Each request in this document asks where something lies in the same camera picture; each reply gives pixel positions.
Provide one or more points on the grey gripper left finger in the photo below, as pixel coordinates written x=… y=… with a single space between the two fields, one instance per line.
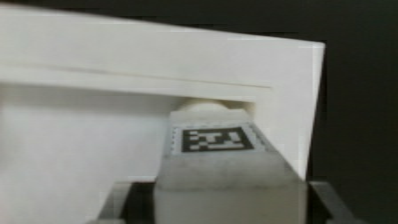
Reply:
x=128 y=208

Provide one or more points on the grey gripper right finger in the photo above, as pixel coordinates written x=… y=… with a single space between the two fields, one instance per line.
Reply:
x=327 y=209

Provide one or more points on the white leg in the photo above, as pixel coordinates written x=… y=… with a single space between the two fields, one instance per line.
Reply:
x=226 y=182

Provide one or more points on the white square table top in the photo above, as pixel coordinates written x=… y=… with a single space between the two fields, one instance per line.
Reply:
x=98 y=74

